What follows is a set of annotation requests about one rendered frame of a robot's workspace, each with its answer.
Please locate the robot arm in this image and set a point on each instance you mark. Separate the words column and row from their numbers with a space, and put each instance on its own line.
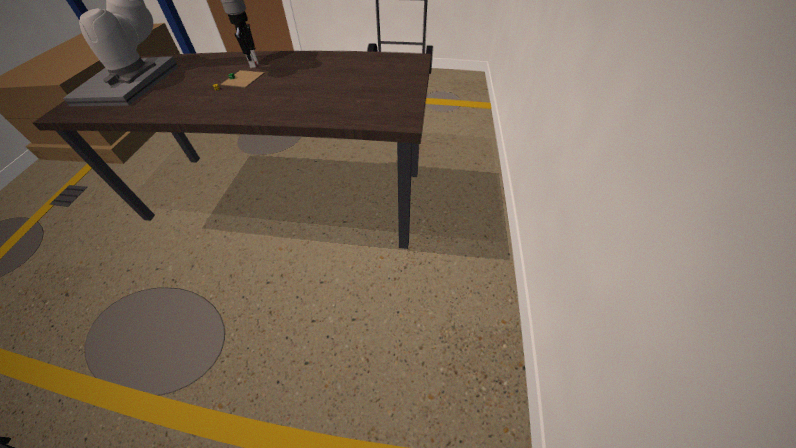
column 114, row 39

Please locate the tan square mat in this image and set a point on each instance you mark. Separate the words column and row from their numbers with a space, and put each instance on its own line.
column 243, row 79

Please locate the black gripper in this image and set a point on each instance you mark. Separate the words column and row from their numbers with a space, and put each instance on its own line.
column 239, row 21

